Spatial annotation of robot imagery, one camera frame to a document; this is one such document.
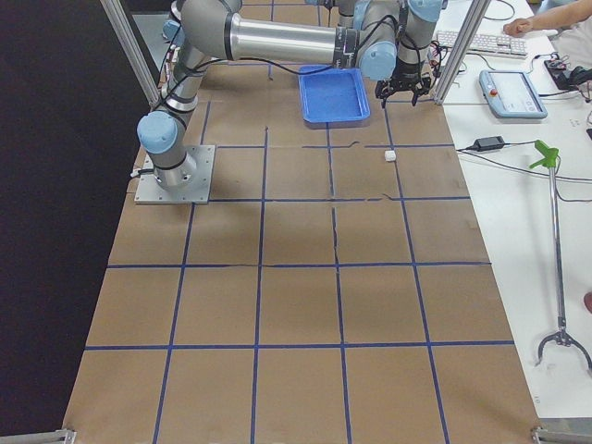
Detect white block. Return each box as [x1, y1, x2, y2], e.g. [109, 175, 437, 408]
[384, 150, 397, 163]

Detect blue plastic tray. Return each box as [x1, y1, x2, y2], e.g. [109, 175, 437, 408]
[298, 65, 371, 130]

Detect brown paper table cover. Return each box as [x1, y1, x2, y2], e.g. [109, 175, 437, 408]
[59, 0, 542, 444]

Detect white keyboard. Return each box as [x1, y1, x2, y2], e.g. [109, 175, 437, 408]
[436, 30, 528, 59]

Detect person hand on mouse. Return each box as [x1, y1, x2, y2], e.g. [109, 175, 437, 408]
[502, 18, 533, 37]

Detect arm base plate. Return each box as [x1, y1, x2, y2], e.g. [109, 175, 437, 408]
[135, 145, 216, 204]

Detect teach pendant tablet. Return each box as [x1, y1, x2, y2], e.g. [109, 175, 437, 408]
[478, 70, 548, 119]

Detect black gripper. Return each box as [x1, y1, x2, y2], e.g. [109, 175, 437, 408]
[376, 58, 431, 108]

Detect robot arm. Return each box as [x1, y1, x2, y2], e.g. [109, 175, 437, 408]
[137, 1, 442, 201]
[162, 1, 409, 42]

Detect green handled reacher grabber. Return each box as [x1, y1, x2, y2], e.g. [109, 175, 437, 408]
[529, 140, 591, 374]

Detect black power adapter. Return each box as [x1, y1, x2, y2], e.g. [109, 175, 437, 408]
[465, 136, 506, 153]

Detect aluminium frame post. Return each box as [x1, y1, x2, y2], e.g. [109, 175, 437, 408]
[433, 0, 490, 105]

